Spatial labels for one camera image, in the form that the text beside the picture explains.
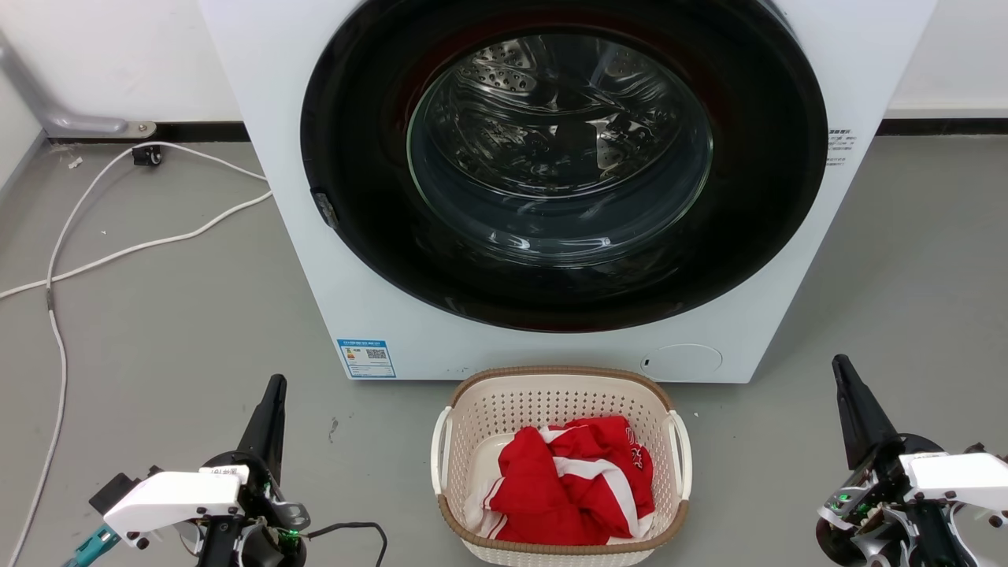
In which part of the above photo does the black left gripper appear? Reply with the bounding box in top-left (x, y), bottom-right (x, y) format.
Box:
top-left (195, 374), bottom-right (310, 567)

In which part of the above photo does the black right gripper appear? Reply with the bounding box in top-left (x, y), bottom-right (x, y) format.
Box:
top-left (814, 354), bottom-right (979, 567)

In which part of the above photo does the beige plastic laundry basket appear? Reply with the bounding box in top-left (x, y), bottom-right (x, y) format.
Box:
top-left (430, 365), bottom-right (694, 567)

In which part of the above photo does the blue energy label sticker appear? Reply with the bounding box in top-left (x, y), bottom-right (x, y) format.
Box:
top-left (337, 339), bottom-right (397, 380)

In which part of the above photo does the white front-load washing machine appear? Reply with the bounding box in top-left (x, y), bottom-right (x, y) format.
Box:
top-left (197, 0), bottom-right (939, 384)

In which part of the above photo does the round white filter cover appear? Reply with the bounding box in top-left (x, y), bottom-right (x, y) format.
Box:
top-left (640, 343), bottom-right (724, 378)

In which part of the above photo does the teal connector piece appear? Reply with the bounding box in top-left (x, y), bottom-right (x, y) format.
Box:
top-left (61, 524), bottom-right (121, 567)

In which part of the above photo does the red and white garment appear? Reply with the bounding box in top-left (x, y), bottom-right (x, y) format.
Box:
top-left (465, 416), bottom-right (656, 547)

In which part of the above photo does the black round washer door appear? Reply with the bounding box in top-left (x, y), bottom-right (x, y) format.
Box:
top-left (301, 0), bottom-right (829, 333)

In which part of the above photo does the thin black left gripper cable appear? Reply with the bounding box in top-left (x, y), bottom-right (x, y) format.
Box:
top-left (303, 521), bottom-right (389, 567)

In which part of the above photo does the long white power cable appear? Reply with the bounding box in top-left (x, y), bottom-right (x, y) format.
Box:
top-left (6, 142), bottom-right (270, 567)

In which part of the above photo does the grey wall pipe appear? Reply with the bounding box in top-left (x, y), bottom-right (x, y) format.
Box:
top-left (0, 30), bottom-right (157, 139)

